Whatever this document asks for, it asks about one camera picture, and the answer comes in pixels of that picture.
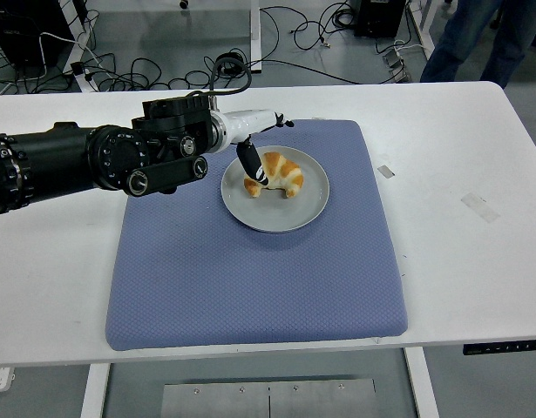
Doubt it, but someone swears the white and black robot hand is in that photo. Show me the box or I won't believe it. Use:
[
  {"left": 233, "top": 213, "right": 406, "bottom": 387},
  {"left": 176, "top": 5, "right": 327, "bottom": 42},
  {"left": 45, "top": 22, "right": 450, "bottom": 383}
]
[{"left": 223, "top": 108, "right": 295, "bottom": 189}]

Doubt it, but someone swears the golden croissant bread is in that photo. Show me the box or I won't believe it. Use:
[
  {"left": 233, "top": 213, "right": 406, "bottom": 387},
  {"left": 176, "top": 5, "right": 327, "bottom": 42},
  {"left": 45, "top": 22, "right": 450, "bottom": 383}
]
[{"left": 243, "top": 151, "right": 305, "bottom": 199}]

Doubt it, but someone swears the white desk leg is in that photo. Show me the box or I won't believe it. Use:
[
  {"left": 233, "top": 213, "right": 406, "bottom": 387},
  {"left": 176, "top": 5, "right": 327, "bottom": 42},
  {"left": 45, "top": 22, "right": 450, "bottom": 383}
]
[
  {"left": 405, "top": 0, "right": 438, "bottom": 60},
  {"left": 248, "top": 0, "right": 265, "bottom": 74},
  {"left": 60, "top": 0, "right": 101, "bottom": 93}
]

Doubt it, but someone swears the round grey plate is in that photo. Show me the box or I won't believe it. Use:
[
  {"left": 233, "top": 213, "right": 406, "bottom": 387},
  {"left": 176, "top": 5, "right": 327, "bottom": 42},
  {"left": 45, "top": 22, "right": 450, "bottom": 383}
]
[{"left": 221, "top": 145, "right": 331, "bottom": 234}]

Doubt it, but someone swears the grey metal foot pedal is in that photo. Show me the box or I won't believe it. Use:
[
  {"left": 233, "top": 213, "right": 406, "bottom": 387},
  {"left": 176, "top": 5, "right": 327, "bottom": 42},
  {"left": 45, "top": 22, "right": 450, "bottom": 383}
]
[{"left": 383, "top": 45, "right": 411, "bottom": 84}]

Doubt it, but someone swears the blue quilted mat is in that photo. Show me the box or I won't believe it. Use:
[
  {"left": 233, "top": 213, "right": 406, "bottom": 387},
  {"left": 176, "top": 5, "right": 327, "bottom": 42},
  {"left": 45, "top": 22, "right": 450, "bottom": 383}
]
[{"left": 105, "top": 119, "right": 410, "bottom": 353}]

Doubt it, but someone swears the black equipment box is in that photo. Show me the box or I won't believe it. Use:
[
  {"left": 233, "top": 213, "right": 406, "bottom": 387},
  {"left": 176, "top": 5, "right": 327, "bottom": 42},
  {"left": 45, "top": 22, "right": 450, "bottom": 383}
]
[{"left": 353, "top": 0, "right": 409, "bottom": 39}]

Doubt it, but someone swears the person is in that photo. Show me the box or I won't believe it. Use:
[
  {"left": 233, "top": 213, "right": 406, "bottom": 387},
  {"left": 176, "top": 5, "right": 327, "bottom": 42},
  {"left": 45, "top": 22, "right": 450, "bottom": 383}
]
[{"left": 419, "top": 0, "right": 536, "bottom": 91}]

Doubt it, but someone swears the translucent tape piece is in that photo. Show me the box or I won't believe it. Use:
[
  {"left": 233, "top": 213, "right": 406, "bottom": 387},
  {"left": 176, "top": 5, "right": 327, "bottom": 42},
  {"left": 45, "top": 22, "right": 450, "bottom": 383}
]
[{"left": 460, "top": 192, "right": 502, "bottom": 225}]

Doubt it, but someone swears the black computer case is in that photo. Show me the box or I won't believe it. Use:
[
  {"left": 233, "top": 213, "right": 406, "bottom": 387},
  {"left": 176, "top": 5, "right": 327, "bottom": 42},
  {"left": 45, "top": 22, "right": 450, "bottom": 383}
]
[{"left": 0, "top": 0, "right": 75, "bottom": 70}]

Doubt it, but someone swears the grey metal plate with screws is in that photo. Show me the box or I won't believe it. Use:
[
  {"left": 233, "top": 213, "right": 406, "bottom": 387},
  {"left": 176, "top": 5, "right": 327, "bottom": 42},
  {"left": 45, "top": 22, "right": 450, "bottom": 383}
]
[{"left": 160, "top": 377, "right": 377, "bottom": 418}]

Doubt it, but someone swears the white table leg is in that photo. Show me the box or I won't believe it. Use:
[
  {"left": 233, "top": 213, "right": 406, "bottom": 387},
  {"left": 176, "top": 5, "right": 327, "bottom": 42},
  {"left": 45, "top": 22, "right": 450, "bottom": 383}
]
[
  {"left": 79, "top": 362, "right": 112, "bottom": 418},
  {"left": 404, "top": 347, "right": 441, "bottom": 418}
]

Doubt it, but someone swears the black table control panel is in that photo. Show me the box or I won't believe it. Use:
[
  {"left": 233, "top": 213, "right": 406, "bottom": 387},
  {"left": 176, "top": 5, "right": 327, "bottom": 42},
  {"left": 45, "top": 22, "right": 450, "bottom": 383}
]
[{"left": 462, "top": 341, "right": 536, "bottom": 357}]

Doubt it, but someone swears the coiled black cable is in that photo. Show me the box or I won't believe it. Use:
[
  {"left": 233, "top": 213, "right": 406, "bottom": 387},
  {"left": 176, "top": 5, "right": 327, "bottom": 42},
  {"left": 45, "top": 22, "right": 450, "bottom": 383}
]
[{"left": 215, "top": 51, "right": 247, "bottom": 76}]

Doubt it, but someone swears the long black floor cable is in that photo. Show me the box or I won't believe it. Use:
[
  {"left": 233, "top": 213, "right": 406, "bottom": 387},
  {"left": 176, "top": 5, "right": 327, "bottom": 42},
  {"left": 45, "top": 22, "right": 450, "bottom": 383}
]
[{"left": 261, "top": 58, "right": 404, "bottom": 86}]

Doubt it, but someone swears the looped black floor cable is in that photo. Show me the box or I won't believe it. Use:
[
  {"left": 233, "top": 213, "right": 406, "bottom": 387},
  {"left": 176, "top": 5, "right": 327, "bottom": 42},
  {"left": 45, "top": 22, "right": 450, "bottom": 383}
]
[{"left": 291, "top": 0, "right": 356, "bottom": 51}]

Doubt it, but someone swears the white floor cable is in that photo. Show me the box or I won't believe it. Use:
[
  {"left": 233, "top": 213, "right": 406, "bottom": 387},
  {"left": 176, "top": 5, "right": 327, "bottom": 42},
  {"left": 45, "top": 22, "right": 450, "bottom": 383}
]
[{"left": 38, "top": 30, "right": 110, "bottom": 73}]

